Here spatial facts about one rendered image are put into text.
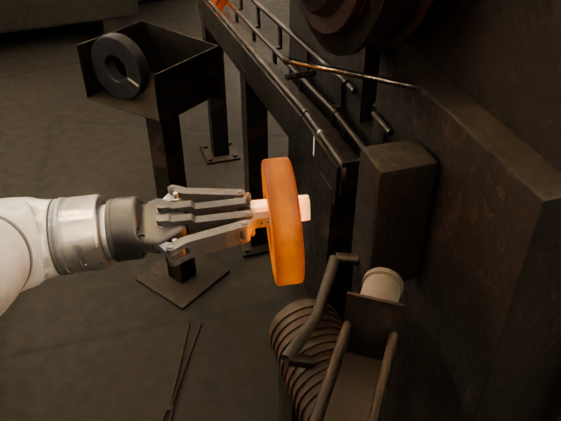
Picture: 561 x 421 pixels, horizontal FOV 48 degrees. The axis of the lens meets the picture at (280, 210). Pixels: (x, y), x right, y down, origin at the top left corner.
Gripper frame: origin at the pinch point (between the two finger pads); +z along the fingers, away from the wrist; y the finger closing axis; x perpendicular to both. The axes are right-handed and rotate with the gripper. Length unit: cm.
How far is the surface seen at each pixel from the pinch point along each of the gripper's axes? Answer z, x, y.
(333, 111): 16, -15, -49
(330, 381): 3.4, -15.9, 13.5
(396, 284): 15.6, -16.7, -1.5
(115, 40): -28, -9, -80
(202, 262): -18, -83, -85
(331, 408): 3.6, -21.4, 13.6
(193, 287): -21, -83, -74
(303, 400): 1.3, -34.9, 2.5
